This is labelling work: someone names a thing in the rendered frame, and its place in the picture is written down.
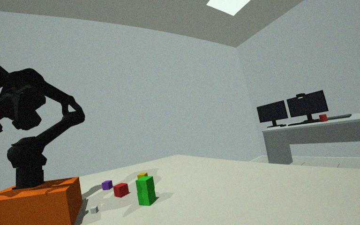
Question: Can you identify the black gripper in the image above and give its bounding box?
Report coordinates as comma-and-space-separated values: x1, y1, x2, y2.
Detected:
0, 84, 46, 124

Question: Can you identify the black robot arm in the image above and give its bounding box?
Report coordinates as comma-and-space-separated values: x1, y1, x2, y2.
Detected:
0, 66, 85, 190

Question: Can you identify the yellow cube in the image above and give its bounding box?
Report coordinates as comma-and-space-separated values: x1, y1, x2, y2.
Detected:
137, 172, 148, 179

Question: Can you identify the green block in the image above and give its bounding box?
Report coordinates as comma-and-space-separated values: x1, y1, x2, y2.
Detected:
137, 189, 156, 206
136, 176, 155, 193

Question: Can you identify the purple cube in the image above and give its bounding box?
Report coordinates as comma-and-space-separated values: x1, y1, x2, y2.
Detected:
102, 180, 113, 190

